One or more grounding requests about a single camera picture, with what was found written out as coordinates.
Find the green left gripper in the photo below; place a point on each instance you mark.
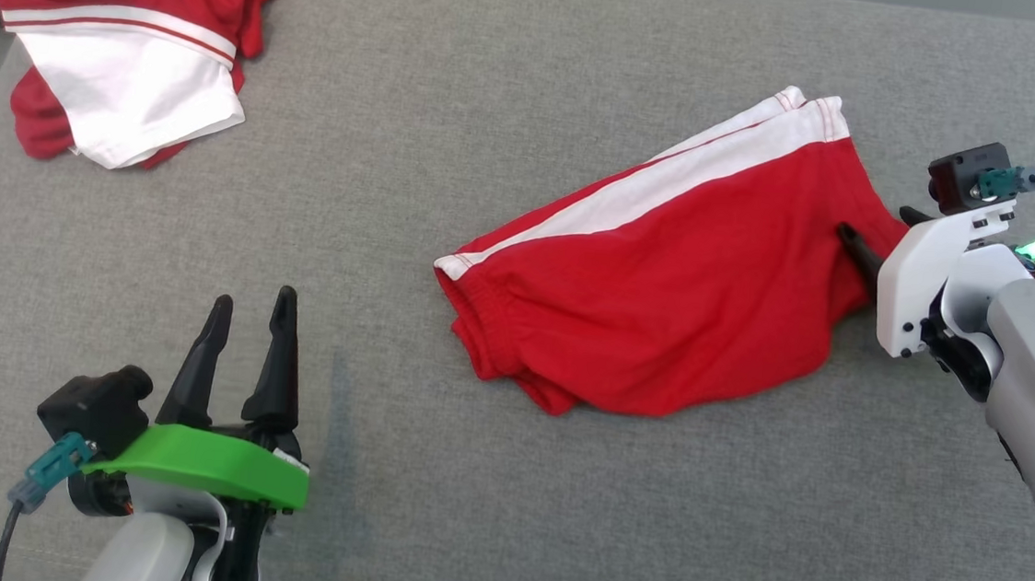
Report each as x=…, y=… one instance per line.
x=208, y=465

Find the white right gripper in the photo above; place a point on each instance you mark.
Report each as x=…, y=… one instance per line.
x=921, y=267

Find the red shorts white stripe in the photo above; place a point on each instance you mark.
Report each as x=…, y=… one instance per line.
x=665, y=293

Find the red white basketball jersey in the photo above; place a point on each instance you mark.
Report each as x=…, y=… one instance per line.
x=127, y=84

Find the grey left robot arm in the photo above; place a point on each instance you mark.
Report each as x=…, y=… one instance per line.
x=145, y=557

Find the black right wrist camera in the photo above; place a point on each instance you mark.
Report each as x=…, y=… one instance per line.
x=960, y=178

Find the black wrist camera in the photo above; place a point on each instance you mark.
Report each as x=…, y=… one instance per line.
x=960, y=178
x=97, y=405

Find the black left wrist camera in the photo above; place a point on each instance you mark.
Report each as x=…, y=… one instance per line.
x=97, y=405

